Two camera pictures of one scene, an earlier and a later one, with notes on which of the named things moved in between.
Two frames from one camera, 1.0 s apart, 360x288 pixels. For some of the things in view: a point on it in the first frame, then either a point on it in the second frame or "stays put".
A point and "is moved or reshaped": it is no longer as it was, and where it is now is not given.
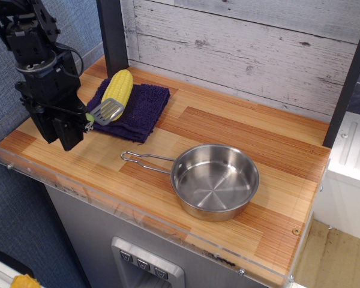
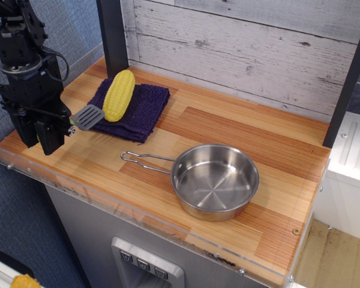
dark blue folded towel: x=147 y=105 stays put
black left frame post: x=113 y=34 stays put
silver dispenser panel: x=138 y=267 stays put
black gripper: x=50 y=87 to x=35 y=89
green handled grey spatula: x=104 y=113 is moved or reshaped
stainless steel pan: x=210 y=182 stays put
